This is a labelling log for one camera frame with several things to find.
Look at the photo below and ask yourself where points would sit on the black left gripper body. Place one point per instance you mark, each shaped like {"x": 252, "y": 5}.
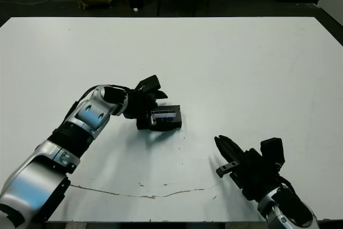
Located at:
{"x": 138, "y": 104}

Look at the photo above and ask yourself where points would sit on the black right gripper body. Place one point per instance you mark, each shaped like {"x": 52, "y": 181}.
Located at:
{"x": 254, "y": 178}

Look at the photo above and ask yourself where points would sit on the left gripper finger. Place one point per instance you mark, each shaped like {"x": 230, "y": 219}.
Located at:
{"x": 160, "y": 95}

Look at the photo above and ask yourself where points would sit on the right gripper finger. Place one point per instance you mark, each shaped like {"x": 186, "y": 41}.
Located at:
{"x": 234, "y": 148}
{"x": 226, "y": 154}

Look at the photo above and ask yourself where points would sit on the black box lid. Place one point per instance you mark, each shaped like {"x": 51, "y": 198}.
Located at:
{"x": 168, "y": 121}

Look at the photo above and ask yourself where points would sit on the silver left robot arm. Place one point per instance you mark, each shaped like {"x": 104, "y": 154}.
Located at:
{"x": 88, "y": 115}

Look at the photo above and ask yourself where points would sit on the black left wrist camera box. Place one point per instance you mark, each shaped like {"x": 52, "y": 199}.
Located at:
{"x": 148, "y": 82}

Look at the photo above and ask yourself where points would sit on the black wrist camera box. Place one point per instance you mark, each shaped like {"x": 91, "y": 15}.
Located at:
{"x": 272, "y": 150}
{"x": 148, "y": 82}

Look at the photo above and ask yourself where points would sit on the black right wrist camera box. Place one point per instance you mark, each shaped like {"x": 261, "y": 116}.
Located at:
{"x": 272, "y": 150}

